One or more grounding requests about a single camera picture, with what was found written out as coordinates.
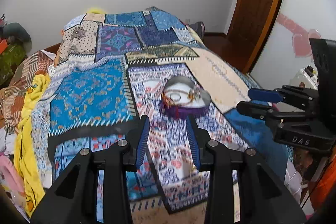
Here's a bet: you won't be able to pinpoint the brown leaf pattern fabric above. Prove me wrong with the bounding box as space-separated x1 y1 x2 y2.
1 51 54 134

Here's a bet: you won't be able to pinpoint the dark bag on floor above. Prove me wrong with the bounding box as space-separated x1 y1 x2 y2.
189 22 205 39

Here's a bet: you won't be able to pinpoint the gold jewelry pieces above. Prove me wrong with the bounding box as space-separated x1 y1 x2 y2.
185 88 202 105

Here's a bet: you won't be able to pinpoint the yellow blanket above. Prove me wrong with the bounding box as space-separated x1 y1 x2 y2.
14 75 50 217

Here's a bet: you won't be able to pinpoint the grey plush toy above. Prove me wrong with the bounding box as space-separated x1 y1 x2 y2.
1 23 32 53

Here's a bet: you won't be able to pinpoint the green patterned cloth bundle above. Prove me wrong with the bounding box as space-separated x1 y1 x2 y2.
0 43 27 88

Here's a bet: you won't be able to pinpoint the patchwork patterned bedspread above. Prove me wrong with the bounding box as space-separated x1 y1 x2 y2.
32 7 288 223

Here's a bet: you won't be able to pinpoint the red braided bracelet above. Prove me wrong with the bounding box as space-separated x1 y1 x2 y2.
161 90 195 115

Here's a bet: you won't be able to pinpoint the purple heart jewelry box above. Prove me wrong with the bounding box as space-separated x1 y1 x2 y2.
160 76 211 119

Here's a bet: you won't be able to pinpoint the wooden door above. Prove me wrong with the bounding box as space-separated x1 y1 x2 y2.
228 0 281 73

